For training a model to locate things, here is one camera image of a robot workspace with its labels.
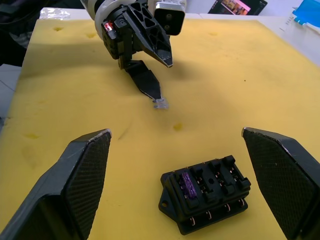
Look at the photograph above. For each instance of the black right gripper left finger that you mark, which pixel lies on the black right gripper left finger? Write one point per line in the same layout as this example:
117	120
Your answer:
75	185

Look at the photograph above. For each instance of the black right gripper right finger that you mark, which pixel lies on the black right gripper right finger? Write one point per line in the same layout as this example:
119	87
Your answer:
282	180

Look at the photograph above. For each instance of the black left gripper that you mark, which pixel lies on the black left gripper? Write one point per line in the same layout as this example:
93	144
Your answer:
120	37

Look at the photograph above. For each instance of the small clear fuse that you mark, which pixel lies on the small clear fuse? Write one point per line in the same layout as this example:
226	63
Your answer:
161	104

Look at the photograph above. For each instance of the black fuse box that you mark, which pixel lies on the black fuse box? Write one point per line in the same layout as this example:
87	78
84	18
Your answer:
212	200

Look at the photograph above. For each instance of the small purple fuse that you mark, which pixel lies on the small purple fuse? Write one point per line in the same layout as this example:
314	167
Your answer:
188	186

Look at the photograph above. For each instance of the yellow foam mat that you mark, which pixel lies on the yellow foam mat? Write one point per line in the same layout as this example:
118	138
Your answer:
75	87

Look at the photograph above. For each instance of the clear plastic bag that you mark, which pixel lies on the clear plastic bag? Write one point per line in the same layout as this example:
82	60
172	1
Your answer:
62	13

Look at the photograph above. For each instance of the black computer monitor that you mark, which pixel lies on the black computer monitor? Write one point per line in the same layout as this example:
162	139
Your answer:
235	6

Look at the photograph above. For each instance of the black cloth bundle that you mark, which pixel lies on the black cloth bundle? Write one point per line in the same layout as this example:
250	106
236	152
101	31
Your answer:
17	27

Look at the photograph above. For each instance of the blue plastic item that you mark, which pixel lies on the blue plastic item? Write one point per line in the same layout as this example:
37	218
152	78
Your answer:
308	12

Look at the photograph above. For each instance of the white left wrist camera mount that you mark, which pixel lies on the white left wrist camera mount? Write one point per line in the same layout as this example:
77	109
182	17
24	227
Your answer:
99	22

